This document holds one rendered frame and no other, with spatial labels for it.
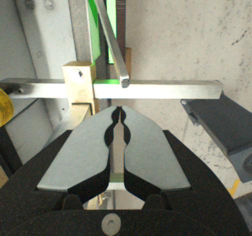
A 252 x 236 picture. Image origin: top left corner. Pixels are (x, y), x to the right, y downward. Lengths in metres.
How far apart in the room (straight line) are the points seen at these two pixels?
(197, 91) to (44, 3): 0.44
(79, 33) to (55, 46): 0.13
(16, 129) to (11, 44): 0.22
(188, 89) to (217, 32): 0.96
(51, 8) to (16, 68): 0.18
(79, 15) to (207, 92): 0.32
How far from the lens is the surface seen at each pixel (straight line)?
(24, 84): 0.34
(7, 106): 0.29
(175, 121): 1.39
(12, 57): 0.49
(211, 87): 0.33
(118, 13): 0.39
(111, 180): 0.42
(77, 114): 0.27
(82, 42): 0.40
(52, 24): 0.51
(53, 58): 0.52
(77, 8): 0.40
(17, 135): 0.49
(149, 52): 1.11
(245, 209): 0.85
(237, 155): 0.89
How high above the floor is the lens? 1.09
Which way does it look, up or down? 61 degrees down
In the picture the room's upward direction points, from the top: 179 degrees clockwise
